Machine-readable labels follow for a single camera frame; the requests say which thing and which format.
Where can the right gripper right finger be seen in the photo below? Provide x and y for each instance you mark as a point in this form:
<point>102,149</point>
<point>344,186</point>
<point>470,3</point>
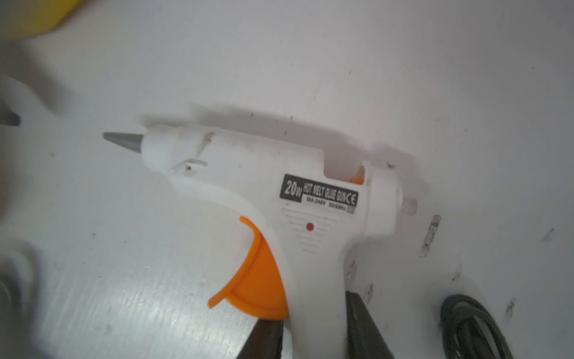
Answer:
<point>364,338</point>

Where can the yellow hot glue gun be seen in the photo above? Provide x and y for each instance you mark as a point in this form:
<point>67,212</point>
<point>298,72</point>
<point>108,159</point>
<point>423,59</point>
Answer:
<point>25,19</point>

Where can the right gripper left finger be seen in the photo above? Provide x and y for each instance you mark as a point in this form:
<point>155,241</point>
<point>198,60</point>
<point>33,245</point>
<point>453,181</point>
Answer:
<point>264,342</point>

